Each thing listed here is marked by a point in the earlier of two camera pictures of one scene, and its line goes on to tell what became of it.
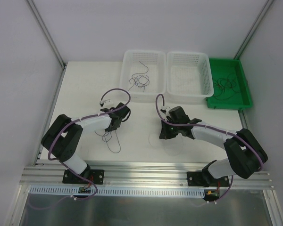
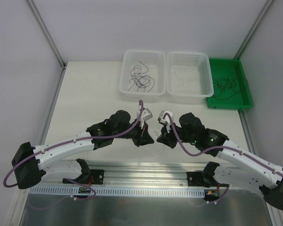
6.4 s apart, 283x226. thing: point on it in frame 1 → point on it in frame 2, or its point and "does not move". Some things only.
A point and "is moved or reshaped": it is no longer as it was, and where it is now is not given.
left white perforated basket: (143, 73) does not move
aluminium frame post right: (254, 29) does not move
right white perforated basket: (188, 77) does not move
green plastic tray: (231, 88) does not move
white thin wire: (163, 148) → (155, 133)
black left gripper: (113, 125) → (140, 135)
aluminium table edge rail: (174, 176) does not move
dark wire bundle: (106, 141) is moved or reshaped
